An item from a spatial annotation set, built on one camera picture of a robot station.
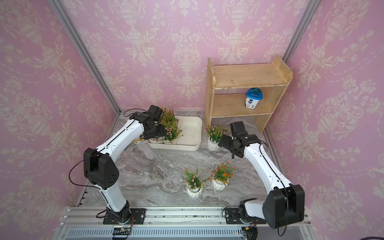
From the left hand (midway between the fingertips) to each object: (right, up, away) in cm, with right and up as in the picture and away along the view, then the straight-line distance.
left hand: (160, 135), depth 88 cm
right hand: (+39, -5, -5) cm, 40 cm away
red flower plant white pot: (+4, +9, +7) cm, 12 cm away
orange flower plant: (+33, -20, -14) cm, 41 cm away
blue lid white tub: (+55, +23, -1) cm, 60 cm away
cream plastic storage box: (+17, +3, +23) cm, 29 cm away
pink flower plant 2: (+20, -22, -17) cm, 35 cm away
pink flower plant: (+33, +1, +2) cm, 33 cm away
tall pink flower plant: (+7, 0, +1) cm, 7 cm away
